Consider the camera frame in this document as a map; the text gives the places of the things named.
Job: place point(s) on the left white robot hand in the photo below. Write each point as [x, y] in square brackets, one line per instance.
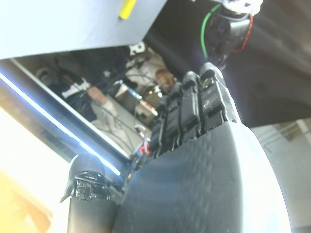
[194, 189]

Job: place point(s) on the white cabinet with light strip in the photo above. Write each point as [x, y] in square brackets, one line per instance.
[48, 114]

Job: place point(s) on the yellow block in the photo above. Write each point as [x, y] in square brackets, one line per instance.
[127, 8]

